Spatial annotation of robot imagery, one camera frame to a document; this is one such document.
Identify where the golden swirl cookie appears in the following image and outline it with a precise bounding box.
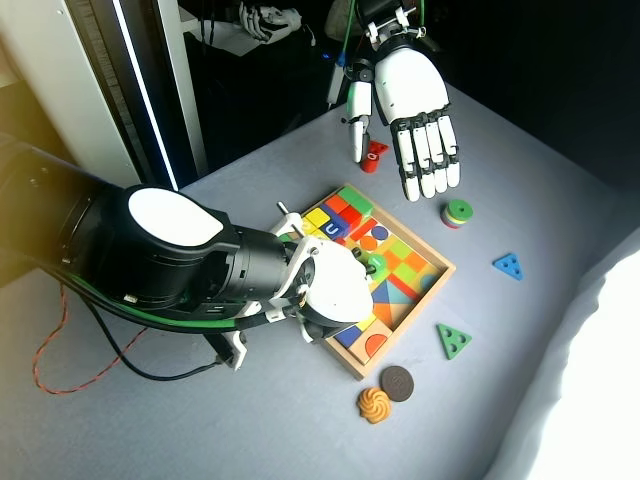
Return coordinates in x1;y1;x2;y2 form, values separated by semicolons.
356;386;393;425

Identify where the blue triangle block with holes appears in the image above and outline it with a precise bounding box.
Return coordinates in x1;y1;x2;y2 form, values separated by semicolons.
492;252;525;281

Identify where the grey table cloth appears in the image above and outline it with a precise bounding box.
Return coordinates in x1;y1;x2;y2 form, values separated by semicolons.
0;82;640;480

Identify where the chocolate sandwich cookie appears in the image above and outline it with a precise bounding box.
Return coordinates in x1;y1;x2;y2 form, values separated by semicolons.
378;365;416;404

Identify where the black cable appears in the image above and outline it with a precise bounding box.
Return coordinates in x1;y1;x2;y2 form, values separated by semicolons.
74;292;226;382

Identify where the green triangle block with holes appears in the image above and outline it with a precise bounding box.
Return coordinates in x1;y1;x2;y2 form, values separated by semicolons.
435;323;473;361

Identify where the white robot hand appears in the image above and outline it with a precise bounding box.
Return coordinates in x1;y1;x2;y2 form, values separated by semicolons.
294;238;384;345
341;43;462;203

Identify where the red braided cable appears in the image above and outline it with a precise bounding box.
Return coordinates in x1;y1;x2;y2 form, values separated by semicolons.
32;284;151;395

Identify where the multicoloured stacked ring tower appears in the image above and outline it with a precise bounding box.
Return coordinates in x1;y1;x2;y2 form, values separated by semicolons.
440;198;475;230

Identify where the spare white robot hand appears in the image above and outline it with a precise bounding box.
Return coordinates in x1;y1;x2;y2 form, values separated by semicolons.
238;0;304;45

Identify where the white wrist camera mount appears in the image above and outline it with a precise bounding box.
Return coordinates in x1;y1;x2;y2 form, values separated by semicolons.
202;329;249;372

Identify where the wooden block tray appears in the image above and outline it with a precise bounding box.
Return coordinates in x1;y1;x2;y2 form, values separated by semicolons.
299;183;457;381

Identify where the white sheet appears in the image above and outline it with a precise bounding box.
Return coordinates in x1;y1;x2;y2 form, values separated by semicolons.
178;4;269;57

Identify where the green cable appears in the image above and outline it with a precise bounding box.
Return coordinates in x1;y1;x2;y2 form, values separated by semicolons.
339;0;359;66

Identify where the white cabinet panel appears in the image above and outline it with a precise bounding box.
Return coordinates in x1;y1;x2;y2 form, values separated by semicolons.
0;0;209;191

